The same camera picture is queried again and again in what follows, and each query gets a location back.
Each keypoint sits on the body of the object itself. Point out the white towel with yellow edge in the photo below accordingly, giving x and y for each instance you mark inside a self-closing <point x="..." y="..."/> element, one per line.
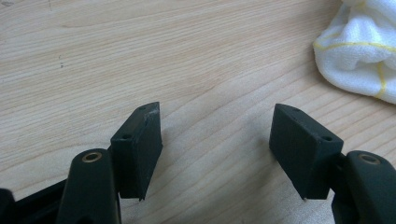
<point x="358" y="56"/>

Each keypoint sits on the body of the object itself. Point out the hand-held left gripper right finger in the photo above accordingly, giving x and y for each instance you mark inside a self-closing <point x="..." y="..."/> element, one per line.
<point x="299" y="149"/>

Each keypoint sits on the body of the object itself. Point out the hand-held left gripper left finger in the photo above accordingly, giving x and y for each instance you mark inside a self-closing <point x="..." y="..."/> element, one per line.
<point x="137" y="155"/>

